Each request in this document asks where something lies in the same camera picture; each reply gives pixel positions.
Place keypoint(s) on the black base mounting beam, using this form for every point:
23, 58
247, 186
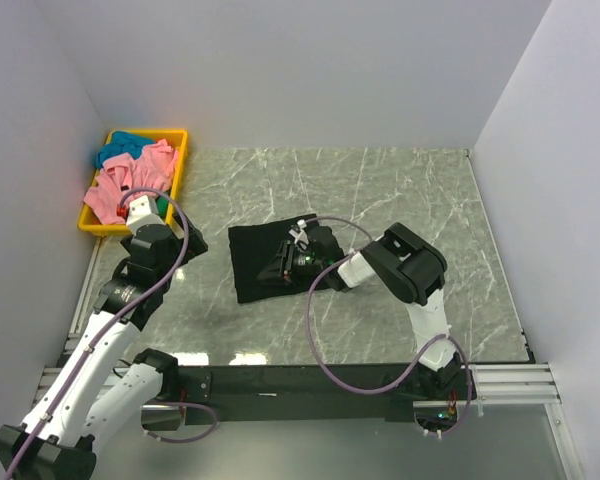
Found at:
304, 392

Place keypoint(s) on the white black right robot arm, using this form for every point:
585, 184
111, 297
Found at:
409, 267

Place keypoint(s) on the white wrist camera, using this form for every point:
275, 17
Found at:
298, 232
140, 212

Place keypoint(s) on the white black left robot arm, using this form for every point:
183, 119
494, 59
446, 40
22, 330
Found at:
62, 435

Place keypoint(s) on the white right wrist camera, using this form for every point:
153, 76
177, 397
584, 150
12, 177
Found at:
298, 232

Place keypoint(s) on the pink t shirt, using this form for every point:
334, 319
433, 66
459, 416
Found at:
154, 168

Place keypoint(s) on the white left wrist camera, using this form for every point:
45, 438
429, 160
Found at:
140, 212

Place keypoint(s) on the black t shirt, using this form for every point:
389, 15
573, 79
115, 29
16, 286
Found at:
252, 249

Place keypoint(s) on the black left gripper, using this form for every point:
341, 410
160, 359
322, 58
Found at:
196, 245

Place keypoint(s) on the teal blue t shirt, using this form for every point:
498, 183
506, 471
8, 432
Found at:
121, 142

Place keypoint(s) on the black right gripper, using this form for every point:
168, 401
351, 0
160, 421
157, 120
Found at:
283, 268

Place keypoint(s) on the aluminium extrusion rail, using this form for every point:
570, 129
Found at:
515, 384

